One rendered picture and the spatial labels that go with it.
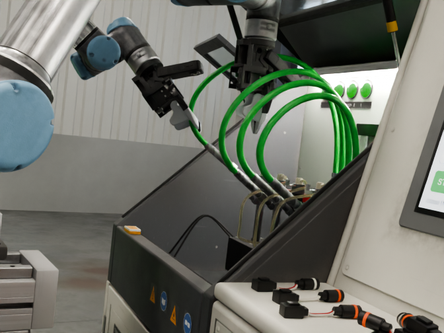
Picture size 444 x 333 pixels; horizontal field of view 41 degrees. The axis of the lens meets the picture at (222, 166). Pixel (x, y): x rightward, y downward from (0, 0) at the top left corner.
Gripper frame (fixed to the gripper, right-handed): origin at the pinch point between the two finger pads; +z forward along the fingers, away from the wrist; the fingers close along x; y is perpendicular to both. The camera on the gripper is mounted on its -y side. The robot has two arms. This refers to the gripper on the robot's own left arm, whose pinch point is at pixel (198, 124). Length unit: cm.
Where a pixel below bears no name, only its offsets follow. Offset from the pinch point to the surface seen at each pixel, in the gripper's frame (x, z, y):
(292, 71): 13.4, 7.5, -23.8
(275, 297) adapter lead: 47, 46, 5
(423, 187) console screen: 43, 45, -24
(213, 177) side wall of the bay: -25.1, 6.7, 5.7
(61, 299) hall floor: -247, -43, 148
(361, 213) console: 31, 42, -15
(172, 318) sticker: 24, 37, 25
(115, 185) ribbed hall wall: -619, -216, 150
